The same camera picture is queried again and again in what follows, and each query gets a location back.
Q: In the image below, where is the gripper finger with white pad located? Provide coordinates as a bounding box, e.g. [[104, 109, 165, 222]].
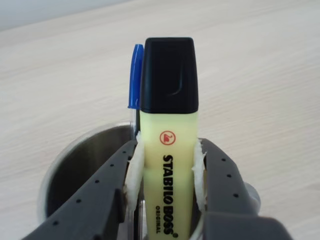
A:
[[23, 132, 146, 240], [191, 138, 292, 240]]

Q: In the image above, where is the yellow highlighter with black cap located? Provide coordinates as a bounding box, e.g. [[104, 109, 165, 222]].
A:
[[138, 36, 201, 240]]

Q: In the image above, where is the silver metal cup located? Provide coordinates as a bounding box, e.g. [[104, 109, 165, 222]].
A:
[[36, 119, 262, 240]]

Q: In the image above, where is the blue capped ballpoint pen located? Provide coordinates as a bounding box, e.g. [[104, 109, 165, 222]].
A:
[[127, 43, 146, 240]]

